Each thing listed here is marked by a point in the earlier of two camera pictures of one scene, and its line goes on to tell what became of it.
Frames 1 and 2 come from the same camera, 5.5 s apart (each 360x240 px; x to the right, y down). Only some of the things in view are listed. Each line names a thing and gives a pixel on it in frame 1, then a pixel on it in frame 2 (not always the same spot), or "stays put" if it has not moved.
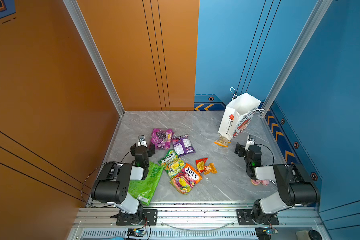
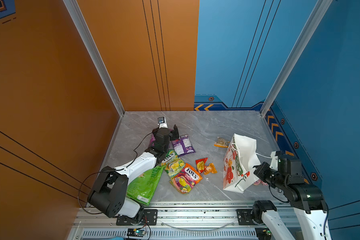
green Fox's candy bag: x=172 y=163 stays put
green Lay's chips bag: x=143 y=190 stays put
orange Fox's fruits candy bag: x=186 y=179 stays put
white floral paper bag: x=238 y=114 -> x=240 y=159
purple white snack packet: x=182 y=145 stays put
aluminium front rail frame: x=99 y=221 stays put
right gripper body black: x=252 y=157 -> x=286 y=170
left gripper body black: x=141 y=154 -> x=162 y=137
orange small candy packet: x=210 y=168 stays put
